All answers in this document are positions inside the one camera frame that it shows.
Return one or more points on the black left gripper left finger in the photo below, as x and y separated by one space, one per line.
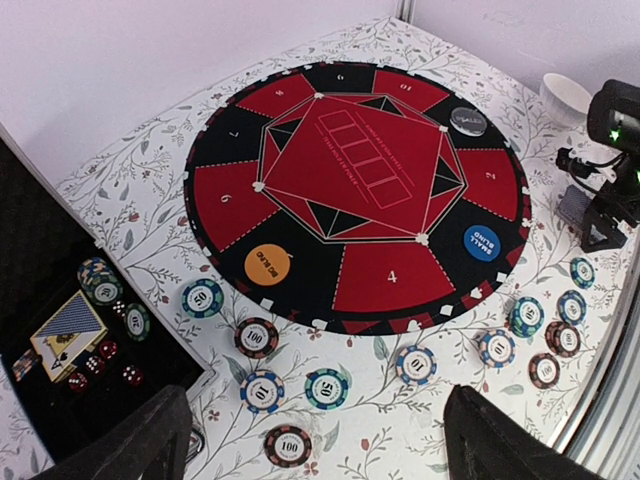
152 443

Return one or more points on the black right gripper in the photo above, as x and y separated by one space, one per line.
613 122

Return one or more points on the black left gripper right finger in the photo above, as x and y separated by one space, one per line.
482 442

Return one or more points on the blue green 50 chip pile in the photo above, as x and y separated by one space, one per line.
572 307
526 317
202 298

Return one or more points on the red black 100 chip pile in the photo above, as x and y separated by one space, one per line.
256 338
563 339
544 371

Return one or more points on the blue small blind button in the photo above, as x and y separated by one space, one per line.
482 243

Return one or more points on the red black 100 chip stack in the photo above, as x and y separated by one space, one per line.
287 446

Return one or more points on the clear acrylic round disc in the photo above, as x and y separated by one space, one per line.
468 121

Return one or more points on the blue green 50 chip stack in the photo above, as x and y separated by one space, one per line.
326 389

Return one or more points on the orange big blind button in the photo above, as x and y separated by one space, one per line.
267 265

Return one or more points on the blue card deck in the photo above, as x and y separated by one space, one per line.
573 205

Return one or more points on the red die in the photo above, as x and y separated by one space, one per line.
78 382
108 349
133 375
120 309
95 365

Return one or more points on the white ceramic bowl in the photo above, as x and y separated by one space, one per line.
566 101

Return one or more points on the single green 20 chip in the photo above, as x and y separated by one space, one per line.
137 322

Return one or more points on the aluminium poker case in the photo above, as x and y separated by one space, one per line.
42 246

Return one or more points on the boxed playing card deck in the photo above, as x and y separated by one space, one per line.
75 328

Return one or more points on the multicolour chip row in case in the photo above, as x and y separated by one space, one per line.
25 363

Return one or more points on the round red black poker mat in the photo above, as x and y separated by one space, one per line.
355 171

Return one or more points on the front aluminium rail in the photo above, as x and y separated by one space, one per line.
602 432

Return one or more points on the right aluminium frame post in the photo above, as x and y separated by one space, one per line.
406 10

